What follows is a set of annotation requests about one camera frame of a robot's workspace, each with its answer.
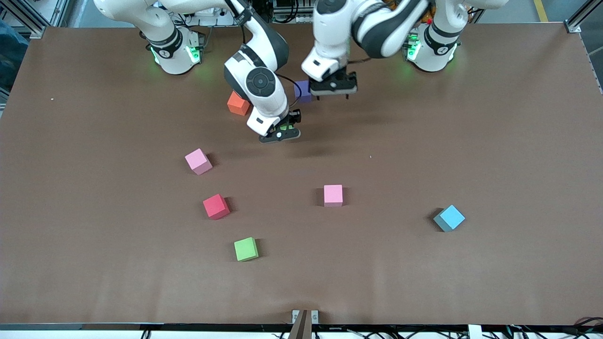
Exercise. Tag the orange foam cube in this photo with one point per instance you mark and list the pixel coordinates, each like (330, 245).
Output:
(237, 106)

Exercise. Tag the brown table cover sheet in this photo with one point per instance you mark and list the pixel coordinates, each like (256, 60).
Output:
(424, 282)

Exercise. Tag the green foam cube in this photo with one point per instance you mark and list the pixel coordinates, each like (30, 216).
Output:
(285, 126)
(245, 248)

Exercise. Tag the pink foam cube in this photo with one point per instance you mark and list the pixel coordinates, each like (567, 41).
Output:
(197, 159)
(333, 193)

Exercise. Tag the purple foam cube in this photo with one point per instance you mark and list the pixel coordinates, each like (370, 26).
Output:
(301, 90)

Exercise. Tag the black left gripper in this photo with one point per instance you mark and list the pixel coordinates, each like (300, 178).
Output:
(347, 76)

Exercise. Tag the metal control box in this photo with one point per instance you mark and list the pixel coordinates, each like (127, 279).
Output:
(292, 12)

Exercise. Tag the silver metal bracket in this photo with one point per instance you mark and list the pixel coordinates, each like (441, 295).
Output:
(295, 315)

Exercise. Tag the grey camera pole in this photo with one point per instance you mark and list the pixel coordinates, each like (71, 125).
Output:
(301, 329)

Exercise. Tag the red foam cube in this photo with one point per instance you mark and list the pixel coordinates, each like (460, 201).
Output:
(215, 205)

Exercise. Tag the aluminium frame profile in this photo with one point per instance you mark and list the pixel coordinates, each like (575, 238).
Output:
(37, 32)
(574, 27)

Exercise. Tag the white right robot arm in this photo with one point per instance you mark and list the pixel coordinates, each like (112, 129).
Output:
(165, 28)

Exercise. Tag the white paper label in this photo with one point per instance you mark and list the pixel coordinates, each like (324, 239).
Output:
(475, 332)

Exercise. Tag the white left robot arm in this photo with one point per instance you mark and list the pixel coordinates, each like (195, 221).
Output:
(330, 28)

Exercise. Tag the blue foam cube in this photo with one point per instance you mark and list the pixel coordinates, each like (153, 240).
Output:
(451, 216)

